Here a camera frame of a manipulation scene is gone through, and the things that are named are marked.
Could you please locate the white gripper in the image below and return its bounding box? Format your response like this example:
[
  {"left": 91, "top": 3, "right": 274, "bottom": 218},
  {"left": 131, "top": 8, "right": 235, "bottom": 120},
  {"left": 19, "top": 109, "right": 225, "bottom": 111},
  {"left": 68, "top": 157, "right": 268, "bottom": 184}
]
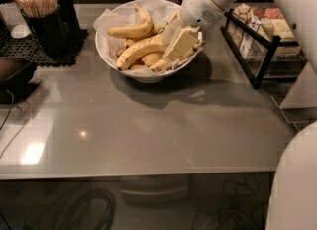
[{"left": 160, "top": 0, "right": 224, "bottom": 61}]

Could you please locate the large front yellow banana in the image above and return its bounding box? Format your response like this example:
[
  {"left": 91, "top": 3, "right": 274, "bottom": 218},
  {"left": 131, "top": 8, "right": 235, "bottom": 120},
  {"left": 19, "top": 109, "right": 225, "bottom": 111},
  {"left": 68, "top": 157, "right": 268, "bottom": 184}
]
[{"left": 116, "top": 37, "right": 168, "bottom": 71}]

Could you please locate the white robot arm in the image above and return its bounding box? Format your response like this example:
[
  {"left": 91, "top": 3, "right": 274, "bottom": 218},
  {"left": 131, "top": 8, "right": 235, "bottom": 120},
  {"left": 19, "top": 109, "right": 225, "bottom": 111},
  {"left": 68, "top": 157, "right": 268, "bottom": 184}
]
[{"left": 180, "top": 0, "right": 317, "bottom": 230}]

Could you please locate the lower right yellow banana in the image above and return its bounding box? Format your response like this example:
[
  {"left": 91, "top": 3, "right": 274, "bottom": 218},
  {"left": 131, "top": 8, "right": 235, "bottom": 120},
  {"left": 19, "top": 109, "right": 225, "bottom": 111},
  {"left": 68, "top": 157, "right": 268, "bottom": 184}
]
[{"left": 150, "top": 41, "right": 205, "bottom": 73}]

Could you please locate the top curved yellow banana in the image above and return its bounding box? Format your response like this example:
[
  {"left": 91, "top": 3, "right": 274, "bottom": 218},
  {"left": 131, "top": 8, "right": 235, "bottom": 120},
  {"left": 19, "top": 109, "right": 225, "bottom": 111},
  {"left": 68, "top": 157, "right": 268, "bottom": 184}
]
[{"left": 107, "top": 4, "right": 153, "bottom": 38}]

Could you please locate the right middle yellow banana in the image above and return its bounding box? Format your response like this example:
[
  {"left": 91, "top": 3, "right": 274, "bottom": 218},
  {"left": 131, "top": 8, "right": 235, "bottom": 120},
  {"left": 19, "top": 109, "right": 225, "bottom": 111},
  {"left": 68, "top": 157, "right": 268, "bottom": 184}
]
[{"left": 142, "top": 52, "right": 163, "bottom": 67}]

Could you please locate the black stir stick holder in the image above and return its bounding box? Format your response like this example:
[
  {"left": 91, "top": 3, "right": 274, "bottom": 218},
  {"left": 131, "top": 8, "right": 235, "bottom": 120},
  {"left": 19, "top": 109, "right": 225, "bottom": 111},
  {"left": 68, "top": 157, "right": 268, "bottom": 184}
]
[{"left": 23, "top": 10, "right": 68, "bottom": 58}]

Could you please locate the wooden stir stick bundle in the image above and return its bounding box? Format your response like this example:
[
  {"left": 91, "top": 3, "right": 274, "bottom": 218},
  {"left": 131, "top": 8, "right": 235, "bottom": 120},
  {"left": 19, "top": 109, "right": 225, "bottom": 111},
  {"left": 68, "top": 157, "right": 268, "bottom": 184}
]
[{"left": 15, "top": 0, "right": 58, "bottom": 18}]

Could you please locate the black rubber grid mat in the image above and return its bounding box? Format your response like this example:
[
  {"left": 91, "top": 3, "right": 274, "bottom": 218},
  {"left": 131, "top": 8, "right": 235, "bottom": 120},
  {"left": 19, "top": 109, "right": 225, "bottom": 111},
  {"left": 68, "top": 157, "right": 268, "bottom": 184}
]
[{"left": 0, "top": 29, "right": 89, "bottom": 67}]

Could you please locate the black device at left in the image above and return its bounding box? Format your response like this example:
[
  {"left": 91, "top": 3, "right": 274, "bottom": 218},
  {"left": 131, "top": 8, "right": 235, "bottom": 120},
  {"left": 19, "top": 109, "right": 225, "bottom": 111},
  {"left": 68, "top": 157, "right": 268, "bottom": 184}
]
[{"left": 0, "top": 57, "right": 36, "bottom": 104}]

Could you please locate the clear glass shaker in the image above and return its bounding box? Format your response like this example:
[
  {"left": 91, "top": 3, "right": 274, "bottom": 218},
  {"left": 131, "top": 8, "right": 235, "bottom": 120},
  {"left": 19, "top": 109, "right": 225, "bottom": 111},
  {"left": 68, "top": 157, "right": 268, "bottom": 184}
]
[{"left": 0, "top": 0, "right": 31, "bottom": 39}]

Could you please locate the black wire condiment rack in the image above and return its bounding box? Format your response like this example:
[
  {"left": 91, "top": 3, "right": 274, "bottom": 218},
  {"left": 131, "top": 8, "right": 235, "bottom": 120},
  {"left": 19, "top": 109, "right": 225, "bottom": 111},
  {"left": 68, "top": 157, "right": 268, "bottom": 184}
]
[{"left": 221, "top": 10, "right": 307, "bottom": 89}]

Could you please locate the black power cable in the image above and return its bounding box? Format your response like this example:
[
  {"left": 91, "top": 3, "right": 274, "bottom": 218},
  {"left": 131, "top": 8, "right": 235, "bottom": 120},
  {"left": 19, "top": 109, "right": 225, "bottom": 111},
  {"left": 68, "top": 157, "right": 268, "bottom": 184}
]
[{"left": 0, "top": 89, "right": 16, "bottom": 131}]

